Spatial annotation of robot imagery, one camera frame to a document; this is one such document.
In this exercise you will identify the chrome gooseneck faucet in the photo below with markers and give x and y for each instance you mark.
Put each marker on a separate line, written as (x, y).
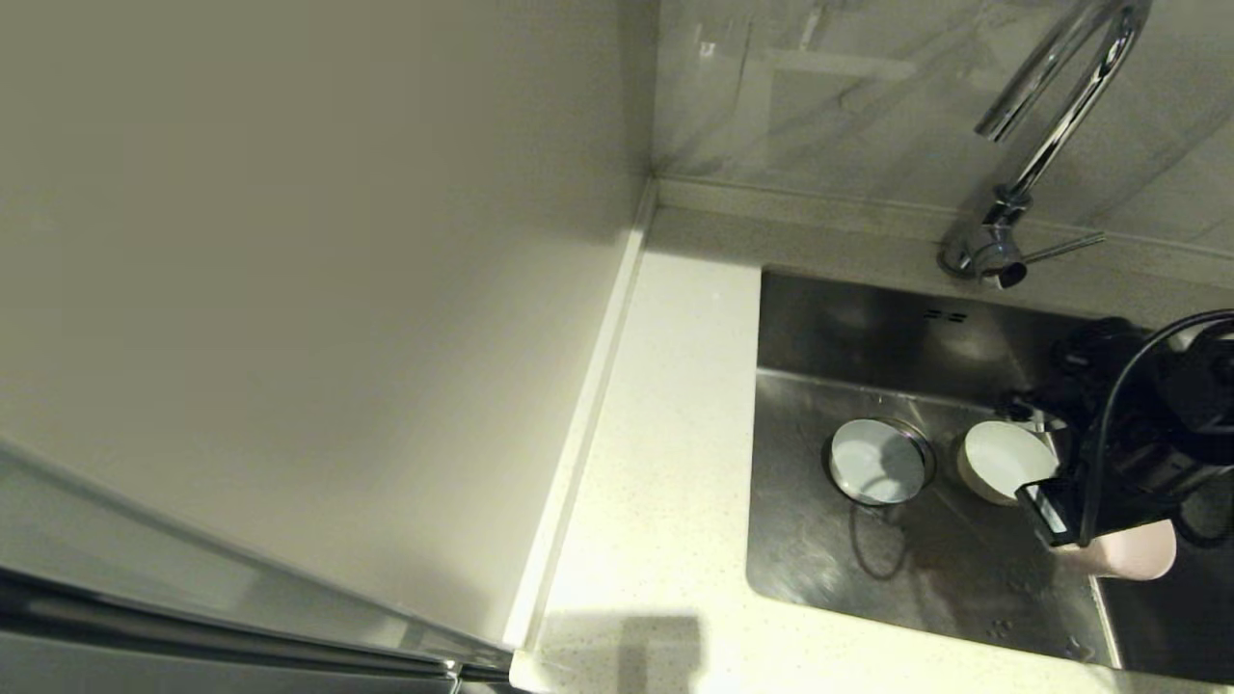
(991, 253)

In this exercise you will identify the white ceramic bowl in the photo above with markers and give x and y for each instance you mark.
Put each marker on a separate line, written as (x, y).
(998, 458)

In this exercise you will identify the pink bowl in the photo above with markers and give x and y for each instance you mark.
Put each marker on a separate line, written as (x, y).
(1128, 554)

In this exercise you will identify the stainless steel sink basin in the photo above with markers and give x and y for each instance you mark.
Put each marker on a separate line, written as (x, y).
(819, 559)

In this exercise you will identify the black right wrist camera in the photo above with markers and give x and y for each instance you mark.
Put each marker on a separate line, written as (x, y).
(1046, 513)

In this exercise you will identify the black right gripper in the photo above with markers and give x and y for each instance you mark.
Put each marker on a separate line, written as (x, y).
(1128, 434)

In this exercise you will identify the light blue bowl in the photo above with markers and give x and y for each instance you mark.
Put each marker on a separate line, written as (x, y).
(872, 463)

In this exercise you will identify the stainless steel appliance door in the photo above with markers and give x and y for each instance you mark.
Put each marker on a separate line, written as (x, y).
(145, 617)

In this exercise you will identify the white countertop upstand trim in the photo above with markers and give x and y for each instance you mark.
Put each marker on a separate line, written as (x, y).
(588, 414)

